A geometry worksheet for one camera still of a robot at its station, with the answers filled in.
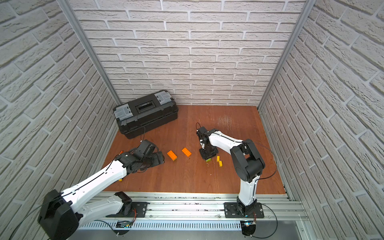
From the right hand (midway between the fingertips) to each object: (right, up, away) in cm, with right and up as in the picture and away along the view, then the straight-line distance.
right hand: (210, 156), depth 91 cm
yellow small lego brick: (+5, -1, -2) cm, 5 cm away
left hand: (-29, +2, -10) cm, 30 cm away
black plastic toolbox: (-44, +26, +2) cm, 51 cm away
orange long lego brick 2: (-15, +2, +3) cm, 15 cm away
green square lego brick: (-1, -1, -5) cm, 5 cm away
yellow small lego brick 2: (+6, -3, -3) cm, 8 cm away
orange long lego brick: (-24, +1, -2) cm, 24 cm away
